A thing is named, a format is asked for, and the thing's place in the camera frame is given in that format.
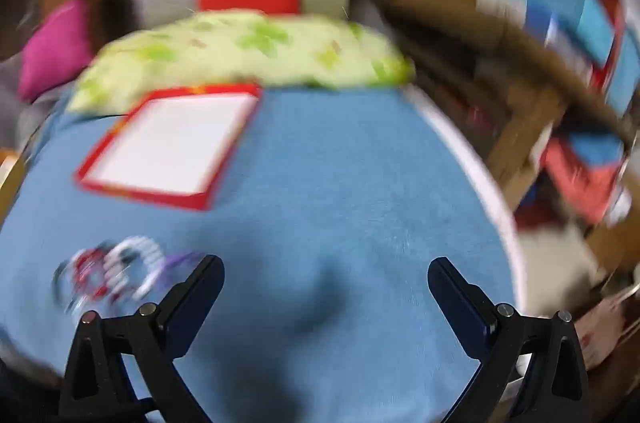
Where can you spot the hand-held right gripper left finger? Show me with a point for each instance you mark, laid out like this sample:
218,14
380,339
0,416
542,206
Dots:
200,288

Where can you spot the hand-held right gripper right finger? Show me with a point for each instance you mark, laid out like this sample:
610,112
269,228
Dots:
457,298

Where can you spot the red gift box tray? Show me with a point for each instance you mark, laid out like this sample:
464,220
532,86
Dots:
170,143

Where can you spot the yellow box lid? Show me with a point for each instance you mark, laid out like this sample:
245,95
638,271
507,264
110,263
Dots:
9,178

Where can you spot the grey cloth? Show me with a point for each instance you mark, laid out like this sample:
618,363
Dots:
30,118

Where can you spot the green floral pillow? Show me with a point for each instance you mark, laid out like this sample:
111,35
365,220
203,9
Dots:
240,48

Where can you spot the pink pillow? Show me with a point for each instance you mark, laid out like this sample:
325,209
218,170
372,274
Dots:
55,48

